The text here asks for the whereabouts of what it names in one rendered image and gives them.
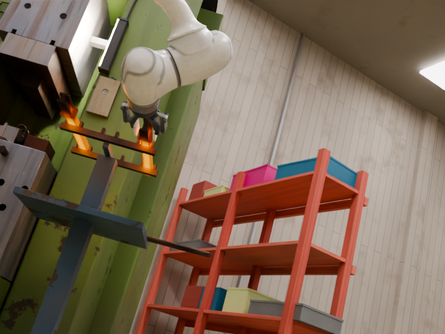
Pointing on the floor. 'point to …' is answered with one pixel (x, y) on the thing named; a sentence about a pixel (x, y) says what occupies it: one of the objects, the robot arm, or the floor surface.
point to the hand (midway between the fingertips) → (146, 130)
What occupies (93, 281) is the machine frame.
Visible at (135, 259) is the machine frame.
